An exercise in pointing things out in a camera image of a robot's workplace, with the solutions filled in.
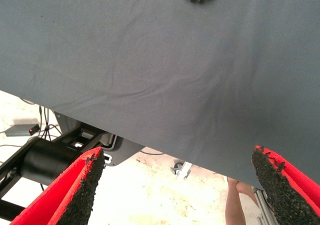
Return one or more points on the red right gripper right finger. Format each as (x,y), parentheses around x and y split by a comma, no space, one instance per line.
(292,197)

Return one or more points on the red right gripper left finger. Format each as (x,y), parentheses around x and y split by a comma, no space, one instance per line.
(62,197)

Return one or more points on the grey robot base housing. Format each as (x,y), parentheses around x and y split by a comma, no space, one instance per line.
(125,150)

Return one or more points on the person's bare leg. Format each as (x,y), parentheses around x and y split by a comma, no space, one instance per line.
(233,205)

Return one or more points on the grey adapter box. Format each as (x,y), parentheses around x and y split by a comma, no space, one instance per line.
(18,130)

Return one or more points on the aluminium profile leg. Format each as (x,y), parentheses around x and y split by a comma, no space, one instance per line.
(184,171)

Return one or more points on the grey caster wheel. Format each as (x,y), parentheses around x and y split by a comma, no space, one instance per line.
(176,169)

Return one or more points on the dark grey table cloth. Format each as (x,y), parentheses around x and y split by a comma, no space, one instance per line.
(150,60)

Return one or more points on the aluminium profile frame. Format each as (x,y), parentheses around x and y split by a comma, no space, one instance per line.
(262,210)

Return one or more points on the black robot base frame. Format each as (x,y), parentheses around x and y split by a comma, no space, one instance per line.
(45,160)

